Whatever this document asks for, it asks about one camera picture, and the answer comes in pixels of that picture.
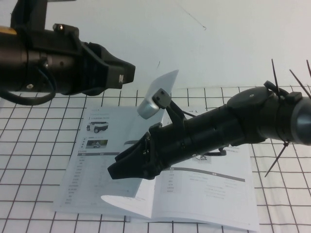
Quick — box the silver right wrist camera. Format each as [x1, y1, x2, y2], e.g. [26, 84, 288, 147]
[137, 88, 188, 127]

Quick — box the white black grid tablecloth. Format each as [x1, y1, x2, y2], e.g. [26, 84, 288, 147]
[0, 84, 311, 233]

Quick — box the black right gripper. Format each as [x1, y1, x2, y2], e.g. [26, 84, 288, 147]
[106, 118, 195, 181]

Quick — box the black zip tie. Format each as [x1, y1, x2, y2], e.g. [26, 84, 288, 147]
[289, 69, 311, 100]
[264, 141, 290, 178]
[271, 58, 280, 97]

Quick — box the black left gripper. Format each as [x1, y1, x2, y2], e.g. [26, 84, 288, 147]
[26, 40, 136, 97]

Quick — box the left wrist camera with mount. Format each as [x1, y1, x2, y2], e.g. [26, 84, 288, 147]
[9, 0, 80, 49]

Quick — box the white product catalogue book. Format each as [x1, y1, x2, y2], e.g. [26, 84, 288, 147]
[52, 69, 261, 233]

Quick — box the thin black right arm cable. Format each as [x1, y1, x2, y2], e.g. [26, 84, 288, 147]
[204, 145, 228, 157]

